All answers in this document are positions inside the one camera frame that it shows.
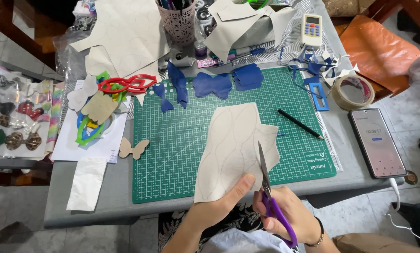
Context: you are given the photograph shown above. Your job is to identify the beige leather sheet with outlines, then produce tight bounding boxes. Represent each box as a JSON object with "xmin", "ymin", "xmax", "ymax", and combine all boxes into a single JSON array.
[{"xmin": 194, "ymin": 102, "xmax": 280, "ymax": 204}]

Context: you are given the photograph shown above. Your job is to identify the wide blue leather bow piece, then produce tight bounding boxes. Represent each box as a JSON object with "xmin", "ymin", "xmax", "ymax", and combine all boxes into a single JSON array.
[{"xmin": 192, "ymin": 72, "xmax": 233, "ymax": 100}]

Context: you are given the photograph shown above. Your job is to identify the green plastic bow template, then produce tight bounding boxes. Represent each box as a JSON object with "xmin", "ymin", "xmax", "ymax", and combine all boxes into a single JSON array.
[{"xmin": 75, "ymin": 71, "xmax": 126, "ymax": 146}]

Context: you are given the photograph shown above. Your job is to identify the small glue bottle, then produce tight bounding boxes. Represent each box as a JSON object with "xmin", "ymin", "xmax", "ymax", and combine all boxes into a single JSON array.
[{"xmin": 194, "ymin": 34, "xmax": 208, "ymax": 59}]

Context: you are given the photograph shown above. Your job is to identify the small blue leather bow tail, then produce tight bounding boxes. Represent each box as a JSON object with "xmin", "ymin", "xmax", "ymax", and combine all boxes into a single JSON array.
[{"xmin": 152, "ymin": 83, "xmax": 175, "ymax": 114}]

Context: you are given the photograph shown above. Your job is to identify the white cloth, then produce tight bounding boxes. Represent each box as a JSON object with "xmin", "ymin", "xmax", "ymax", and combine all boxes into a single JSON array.
[{"xmin": 200, "ymin": 228, "xmax": 295, "ymax": 253}]

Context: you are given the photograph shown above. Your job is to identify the black pencil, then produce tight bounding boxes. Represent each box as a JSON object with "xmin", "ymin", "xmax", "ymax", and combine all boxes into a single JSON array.
[{"xmin": 277, "ymin": 108, "xmax": 325, "ymax": 140}]

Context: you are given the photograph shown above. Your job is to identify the green cutting mat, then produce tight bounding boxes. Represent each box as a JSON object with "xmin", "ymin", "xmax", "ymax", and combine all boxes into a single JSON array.
[{"xmin": 132, "ymin": 66, "xmax": 338, "ymax": 205}]

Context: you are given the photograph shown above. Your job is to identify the cardboard butterfly shaped template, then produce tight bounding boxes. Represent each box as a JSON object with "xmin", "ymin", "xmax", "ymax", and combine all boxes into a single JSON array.
[{"xmin": 119, "ymin": 137, "xmax": 150, "ymax": 161}]

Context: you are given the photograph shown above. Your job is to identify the beige leather offcut sheet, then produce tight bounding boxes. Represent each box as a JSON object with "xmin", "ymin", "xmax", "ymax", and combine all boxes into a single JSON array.
[{"xmin": 85, "ymin": 45, "xmax": 163, "ymax": 107}]

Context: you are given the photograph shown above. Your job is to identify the heap of blue leather scraps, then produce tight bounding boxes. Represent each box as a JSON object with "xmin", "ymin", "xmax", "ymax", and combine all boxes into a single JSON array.
[{"xmin": 279, "ymin": 45, "xmax": 341, "ymax": 99}]

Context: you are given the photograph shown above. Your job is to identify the beige bow shaped cutout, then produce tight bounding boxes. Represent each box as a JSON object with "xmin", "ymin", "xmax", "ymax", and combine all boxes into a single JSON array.
[{"xmin": 66, "ymin": 74, "xmax": 99, "ymax": 112}]

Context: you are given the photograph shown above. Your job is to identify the dark wooden chair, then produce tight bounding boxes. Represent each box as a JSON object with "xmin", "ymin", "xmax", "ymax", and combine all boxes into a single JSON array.
[{"xmin": 0, "ymin": 0, "xmax": 78, "ymax": 71}]

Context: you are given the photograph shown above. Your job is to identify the black floral dress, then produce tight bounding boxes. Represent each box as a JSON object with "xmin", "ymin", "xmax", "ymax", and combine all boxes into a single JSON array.
[{"xmin": 157, "ymin": 203, "xmax": 300, "ymax": 253}]

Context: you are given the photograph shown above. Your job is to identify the clear plastic bag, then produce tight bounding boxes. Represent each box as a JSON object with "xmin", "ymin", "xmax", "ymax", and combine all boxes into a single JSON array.
[{"xmin": 53, "ymin": 14, "xmax": 98, "ymax": 82}]

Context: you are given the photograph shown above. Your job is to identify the blue pen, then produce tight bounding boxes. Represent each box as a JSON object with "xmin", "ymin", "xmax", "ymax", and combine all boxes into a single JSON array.
[{"xmin": 227, "ymin": 47, "xmax": 267, "ymax": 64}]

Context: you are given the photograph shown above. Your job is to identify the smartphone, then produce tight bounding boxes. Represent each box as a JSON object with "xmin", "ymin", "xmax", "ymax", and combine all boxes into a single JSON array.
[{"xmin": 348, "ymin": 108, "xmax": 408, "ymax": 179}]

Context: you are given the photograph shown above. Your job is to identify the red plastic bow template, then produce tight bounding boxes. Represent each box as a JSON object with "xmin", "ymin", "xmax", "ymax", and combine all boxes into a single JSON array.
[{"xmin": 98, "ymin": 74, "xmax": 158, "ymax": 95}]

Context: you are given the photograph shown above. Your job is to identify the white folded tissue packet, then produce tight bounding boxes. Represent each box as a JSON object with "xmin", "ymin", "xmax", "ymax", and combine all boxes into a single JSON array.
[{"xmin": 66, "ymin": 157, "xmax": 108, "ymax": 212}]

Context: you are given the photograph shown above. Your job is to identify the blue plastic ring template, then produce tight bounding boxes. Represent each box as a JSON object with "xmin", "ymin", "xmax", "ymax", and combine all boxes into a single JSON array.
[{"xmin": 76, "ymin": 112, "xmax": 106, "ymax": 141}]

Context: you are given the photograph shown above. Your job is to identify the pink perforated pen holder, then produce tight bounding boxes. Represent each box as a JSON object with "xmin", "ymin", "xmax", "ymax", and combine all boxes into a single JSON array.
[{"xmin": 156, "ymin": 0, "xmax": 197, "ymax": 46}]

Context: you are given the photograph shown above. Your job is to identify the long blue leather bow strip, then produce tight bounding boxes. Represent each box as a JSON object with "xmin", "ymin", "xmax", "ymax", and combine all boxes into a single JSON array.
[{"xmin": 167, "ymin": 61, "xmax": 190, "ymax": 109}]

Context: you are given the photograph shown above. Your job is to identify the white paper sheet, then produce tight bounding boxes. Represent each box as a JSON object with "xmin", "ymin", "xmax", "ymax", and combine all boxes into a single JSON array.
[{"xmin": 51, "ymin": 80, "xmax": 128, "ymax": 164}]

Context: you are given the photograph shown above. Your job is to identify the person's left hand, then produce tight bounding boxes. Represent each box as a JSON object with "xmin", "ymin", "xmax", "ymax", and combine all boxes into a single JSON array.
[{"xmin": 188, "ymin": 174, "xmax": 256, "ymax": 231}]

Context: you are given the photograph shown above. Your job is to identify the purple handled scissors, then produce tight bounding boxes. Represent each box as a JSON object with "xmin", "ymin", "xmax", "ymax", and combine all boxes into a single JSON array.
[{"xmin": 257, "ymin": 141, "xmax": 298, "ymax": 249}]

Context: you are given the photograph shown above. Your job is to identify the cream remote control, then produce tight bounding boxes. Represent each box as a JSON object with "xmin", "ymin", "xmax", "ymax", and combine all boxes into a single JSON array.
[{"xmin": 300, "ymin": 14, "xmax": 322, "ymax": 49}]

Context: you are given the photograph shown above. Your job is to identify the black bag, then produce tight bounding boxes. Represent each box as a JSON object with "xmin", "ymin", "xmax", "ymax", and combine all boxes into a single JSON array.
[{"xmin": 391, "ymin": 200, "xmax": 420, "ymax": 252}]

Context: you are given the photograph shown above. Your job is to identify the stack of blue bow pieces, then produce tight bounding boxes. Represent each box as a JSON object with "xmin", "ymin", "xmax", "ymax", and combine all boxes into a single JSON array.
[{"xmin": 232, "ymin": 63, "xmax": 265, "ymax": 92}]

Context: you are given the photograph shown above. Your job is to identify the clear packing tape roll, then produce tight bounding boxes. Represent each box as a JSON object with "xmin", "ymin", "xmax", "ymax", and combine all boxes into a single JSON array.
[{"xmin": 331, "ymin": 74, "xmax": 375, "ymax": 112}]

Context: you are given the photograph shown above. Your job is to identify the blue rectangular plastic template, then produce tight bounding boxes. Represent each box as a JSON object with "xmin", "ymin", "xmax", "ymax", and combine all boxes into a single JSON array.
[{"xmin": 308, "ymin": 82, "xmax": 329, "ymax": 112}]

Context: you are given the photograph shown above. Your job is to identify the pink label packet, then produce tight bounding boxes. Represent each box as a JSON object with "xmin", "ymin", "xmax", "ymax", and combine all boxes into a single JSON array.
[{"xmin": 197, "ymin": 58, "xmax": 219, "ymax": 69}]

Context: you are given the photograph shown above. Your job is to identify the thin wrist bracelet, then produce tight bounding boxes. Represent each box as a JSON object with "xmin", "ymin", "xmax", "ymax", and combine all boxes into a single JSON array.
[{"xmin": 304, "ymin": 216, "xmax": 325, "ymax": 248}]

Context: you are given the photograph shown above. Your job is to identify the plastic sheet of finished bows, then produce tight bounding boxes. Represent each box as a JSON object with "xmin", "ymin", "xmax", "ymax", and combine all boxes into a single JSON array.
[{"xmin": 0, "ymin": 61, "xmax": 54, "ymax": 159}]

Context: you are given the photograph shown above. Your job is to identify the person's right hand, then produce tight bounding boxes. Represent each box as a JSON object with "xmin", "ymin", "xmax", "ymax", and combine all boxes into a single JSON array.
[{"xmin": 252, "ymin": 186, "xmax": 322, "ymax": 245}]

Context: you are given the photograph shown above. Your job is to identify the white charging cable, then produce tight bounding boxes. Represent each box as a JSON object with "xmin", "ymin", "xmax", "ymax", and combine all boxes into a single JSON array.
[{"xmin": 387, "ymin": 177, "xmax": 420, "ymax": 246}]

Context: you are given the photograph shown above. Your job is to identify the large beige leather sheet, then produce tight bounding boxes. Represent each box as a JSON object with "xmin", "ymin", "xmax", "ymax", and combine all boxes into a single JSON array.
[{"xmin": 69, "ymin": 0, "xmax": 171, "ymax": 78}]

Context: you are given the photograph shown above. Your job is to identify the heap of beige leather pieces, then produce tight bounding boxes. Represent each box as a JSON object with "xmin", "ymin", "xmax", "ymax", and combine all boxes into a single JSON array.
[{"xmin": 203, "ymin": 0, "xmax": 299, "ymax": 64}]

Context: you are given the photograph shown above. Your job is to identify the rainbow glitter sheet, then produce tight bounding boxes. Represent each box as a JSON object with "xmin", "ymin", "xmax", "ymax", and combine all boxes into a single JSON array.
[{"xmin": 45, "ymin": 82, "xmax": 66, "ymax": 154}]

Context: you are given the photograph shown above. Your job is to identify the brown cardboard scalloped template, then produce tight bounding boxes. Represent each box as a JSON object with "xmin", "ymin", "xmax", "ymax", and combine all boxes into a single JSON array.
[{"xmin": 81, "ymin": 91, "xmax": 119, "ymax": 126}]

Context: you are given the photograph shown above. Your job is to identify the orange leather chair seat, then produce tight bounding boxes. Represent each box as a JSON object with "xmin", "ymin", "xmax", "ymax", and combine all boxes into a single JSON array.
[{"xmin": 335, "ymin": 14, "xmax": 420, "ymax": 103}]

